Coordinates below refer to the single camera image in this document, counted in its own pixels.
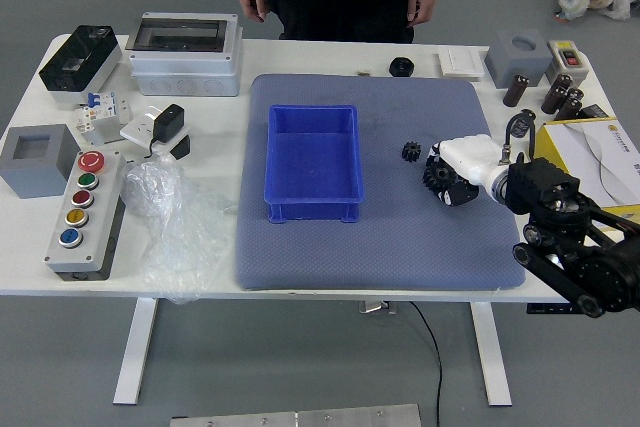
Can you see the person's left hand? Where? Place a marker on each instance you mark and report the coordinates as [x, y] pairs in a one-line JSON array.
[[421, 1]]

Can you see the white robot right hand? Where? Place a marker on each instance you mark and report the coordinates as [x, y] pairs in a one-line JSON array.
[[472, 157]]

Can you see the big black gear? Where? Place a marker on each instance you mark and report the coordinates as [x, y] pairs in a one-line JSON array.
[[441, 177]]

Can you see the small black gear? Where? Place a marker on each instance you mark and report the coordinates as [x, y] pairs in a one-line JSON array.
[[413, 151]]

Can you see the blue plastic box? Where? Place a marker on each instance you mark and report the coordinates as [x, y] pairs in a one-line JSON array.
[[310, 167]]

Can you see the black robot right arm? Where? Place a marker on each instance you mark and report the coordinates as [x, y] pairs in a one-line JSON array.
[[540, 182]]

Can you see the black round nut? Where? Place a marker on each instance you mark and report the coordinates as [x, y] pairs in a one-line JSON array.
[[402, 67]]

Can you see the grey distribution box clear lid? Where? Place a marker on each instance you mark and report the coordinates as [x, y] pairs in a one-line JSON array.
[[185, 67]]

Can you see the grey box round hole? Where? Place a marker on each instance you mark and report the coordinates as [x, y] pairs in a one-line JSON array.
[[517, 64]]

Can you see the yellow white cardboard box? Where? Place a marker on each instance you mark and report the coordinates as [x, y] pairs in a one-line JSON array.
[[590, 147]]

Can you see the grey box square hole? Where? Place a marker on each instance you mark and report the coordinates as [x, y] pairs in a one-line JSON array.
[[35, 162]]

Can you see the black cylindrical capacitor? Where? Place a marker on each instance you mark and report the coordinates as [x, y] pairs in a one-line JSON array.
[[521, 126]]

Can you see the brown cylindrical capacitor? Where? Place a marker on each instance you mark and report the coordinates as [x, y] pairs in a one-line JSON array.
[[551, 101], [515, 91], [576, 96], [567, 109], [562, 82]]

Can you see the grey-blue padded mat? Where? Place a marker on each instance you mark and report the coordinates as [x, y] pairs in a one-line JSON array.
[[400, 247]]

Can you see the small flat black part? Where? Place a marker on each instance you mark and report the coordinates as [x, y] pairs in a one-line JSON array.
[[596, 111]]

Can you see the black power adapter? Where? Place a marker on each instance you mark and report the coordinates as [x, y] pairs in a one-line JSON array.
[[169, 121]]

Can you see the black table control panel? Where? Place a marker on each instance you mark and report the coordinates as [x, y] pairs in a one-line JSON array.
[[550, 308]]

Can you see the white circuit breaker blue levers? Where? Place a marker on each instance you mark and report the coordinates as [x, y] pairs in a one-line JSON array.
[[102, 104]]

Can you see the white table leg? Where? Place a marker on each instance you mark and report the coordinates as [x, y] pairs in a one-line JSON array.
[[492, 352], [135, 347]]

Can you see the white circuit breaker orange marks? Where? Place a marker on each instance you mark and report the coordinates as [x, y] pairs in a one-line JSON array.
[[89, 124]]

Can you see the clear plastic bag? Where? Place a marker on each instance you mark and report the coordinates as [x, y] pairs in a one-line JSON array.
[[170, 227]]

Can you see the five-button control station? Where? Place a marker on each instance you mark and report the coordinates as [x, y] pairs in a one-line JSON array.
[[82, 227]]

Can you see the grey metal plate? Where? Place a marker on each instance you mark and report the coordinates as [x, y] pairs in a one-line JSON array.
[[300, 418]]

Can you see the white wall switch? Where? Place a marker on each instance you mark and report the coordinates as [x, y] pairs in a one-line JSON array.
[[460, 62]]

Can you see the grey switch box red button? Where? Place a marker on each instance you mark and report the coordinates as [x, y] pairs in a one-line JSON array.
[[567, 59]]

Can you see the metal bracket under table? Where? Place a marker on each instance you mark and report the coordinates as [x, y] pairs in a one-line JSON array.
[[377, 307]]

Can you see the black-lidded white enclosure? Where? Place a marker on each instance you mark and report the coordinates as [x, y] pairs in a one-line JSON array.
[[75, 62]]

